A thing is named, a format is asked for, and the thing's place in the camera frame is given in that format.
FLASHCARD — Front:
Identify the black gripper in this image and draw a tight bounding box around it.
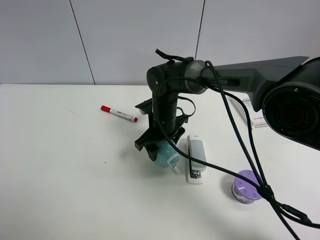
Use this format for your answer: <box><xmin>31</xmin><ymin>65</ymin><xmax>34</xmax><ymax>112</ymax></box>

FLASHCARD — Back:
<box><xmin>134</xmin><ymin>93</ymin><xmax>188</xmax><ymax>162</ymax></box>

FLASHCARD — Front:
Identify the teal pencil sharpener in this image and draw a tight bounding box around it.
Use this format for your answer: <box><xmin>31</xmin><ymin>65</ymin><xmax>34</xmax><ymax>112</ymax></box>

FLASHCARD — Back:
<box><xmin>154</xmin><ymin>140</ymin><xmax>180</xmax><ymax>175</ymax></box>

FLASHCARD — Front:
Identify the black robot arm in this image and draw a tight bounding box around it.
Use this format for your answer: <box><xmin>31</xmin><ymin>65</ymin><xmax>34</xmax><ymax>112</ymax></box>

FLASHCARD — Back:
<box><xmin>134</xmin><ymin>56</ymin><xmax>320</xmax><ymax>160</ymax></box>

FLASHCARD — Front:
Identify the white grey stapler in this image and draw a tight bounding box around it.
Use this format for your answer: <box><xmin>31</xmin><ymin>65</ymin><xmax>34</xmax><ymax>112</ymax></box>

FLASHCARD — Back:
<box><xmin>185</xmin><ymin>134</ymin><xmax>207</xmax><ymax>185</ymax></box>

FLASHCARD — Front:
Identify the red whiteboard marker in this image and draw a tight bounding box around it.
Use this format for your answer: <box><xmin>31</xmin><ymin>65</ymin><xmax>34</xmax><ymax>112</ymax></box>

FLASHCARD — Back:
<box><xmin>100</xmin><ymin>105</ymin><xmax>139</xmax><ymax>123</ymax></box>

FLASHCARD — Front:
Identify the purple lidded cup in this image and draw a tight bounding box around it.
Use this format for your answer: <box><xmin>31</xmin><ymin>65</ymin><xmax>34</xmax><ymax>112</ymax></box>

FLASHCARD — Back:
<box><xmin>231</xmin><ymin>170</ymin><xmax>262</xmax><ymax>205</ymax></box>

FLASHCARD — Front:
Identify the white flat cardboard box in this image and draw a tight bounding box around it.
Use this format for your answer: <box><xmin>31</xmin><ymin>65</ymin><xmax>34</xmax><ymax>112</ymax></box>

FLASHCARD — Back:
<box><xmin>228</xmin><ymin>96</ymin><xmax>269</xmax><ymax>129</ymax></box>

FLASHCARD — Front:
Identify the black cable bundle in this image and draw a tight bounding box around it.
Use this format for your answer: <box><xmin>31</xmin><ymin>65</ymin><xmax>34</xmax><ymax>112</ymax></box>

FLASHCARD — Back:
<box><xmin>152</xmin><ymin>48</ymin><xmax>320</xmax><ymax>240</ymax></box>

